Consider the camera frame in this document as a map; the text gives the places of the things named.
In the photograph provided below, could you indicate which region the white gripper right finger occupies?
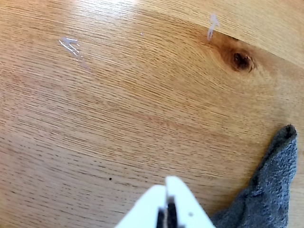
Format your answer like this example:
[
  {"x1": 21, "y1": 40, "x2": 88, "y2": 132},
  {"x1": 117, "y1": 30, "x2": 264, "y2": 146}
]
[{"x1": 165, "y1": 176, "x2": 216, "y2": 228}]

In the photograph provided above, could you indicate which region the grey terry cloth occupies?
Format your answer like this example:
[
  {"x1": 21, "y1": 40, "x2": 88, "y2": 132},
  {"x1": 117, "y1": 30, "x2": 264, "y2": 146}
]
[{"x1": 210, "y1": 123, "x2": 299, "y2": 228}]

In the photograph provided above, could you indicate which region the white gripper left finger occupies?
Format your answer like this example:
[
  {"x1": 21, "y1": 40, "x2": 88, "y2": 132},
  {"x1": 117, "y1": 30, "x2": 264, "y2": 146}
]
[{"x1": 115, "y1": 184, "x2": 167, "y2": 228}]

